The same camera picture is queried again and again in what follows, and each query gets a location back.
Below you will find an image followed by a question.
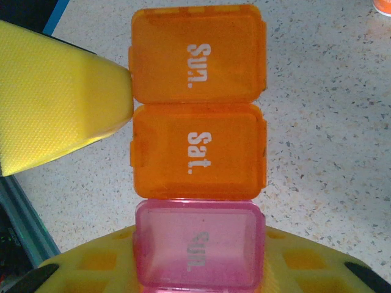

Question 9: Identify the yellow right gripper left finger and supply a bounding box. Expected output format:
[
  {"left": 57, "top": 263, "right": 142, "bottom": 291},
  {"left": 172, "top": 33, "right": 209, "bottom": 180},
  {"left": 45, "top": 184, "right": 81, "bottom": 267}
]
[{"left": 33, "top": 225, "right": 138, "bottom": 293}]

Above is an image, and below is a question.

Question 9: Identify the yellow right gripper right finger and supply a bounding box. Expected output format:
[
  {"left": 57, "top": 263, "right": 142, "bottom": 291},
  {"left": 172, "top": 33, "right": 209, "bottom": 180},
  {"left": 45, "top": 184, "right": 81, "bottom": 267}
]
[{"left": 262, "top": 227, "right": 377, "bottom": 293}]

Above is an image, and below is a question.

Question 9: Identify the pink pill box marked Sun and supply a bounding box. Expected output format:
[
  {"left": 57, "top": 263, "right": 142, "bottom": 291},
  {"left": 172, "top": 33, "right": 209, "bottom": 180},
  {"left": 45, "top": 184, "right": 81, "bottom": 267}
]
[{"left": 133, "top": 197, "right": 266, "bottom": 293}]

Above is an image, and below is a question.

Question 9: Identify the orange pill box marked Sun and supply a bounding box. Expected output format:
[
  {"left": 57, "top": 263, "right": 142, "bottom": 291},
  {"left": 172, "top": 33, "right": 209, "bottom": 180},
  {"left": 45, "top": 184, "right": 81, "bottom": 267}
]
[{"left": 128, "top": 3, "right": 268, "bottom": 104}]

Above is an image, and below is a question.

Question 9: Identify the orange pill box marked Sat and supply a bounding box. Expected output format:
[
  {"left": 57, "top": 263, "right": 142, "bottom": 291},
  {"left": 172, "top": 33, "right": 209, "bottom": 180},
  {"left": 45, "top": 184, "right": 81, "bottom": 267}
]
[{"left": 130, "top": 103, "right": 268, "bottom": 201}]

